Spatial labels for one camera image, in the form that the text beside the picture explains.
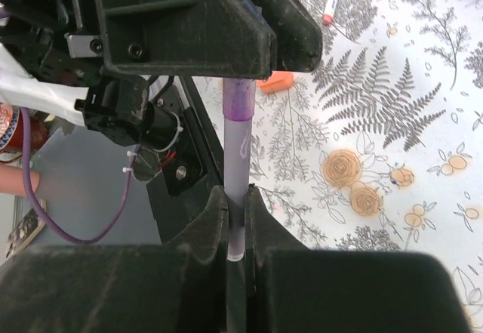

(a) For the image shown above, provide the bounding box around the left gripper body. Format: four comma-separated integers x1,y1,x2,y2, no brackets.
1,0,151,147

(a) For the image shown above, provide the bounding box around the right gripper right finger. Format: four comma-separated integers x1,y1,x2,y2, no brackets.
245,187,470,332

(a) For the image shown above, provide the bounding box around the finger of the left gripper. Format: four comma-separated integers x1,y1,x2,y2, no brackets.
95,0,276,79
251,0,323,72

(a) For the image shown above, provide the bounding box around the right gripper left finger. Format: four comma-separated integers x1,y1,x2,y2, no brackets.
1,187,228,332

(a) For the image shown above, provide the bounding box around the purple highlighter pen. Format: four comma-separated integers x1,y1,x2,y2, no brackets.
223,119,252,262

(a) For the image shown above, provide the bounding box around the person fingertip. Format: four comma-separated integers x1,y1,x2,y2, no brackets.
0,164,26,197

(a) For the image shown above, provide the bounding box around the red patterned object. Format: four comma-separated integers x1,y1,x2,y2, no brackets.
1,103,48,153

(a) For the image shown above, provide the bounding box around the floral tablecloth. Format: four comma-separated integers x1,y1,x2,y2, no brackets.
195,0,483,333

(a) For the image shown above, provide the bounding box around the patterned coaster tile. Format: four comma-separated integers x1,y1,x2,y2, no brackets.
5,208,45,259

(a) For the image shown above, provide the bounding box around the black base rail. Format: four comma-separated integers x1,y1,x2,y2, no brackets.
136,76,223,244

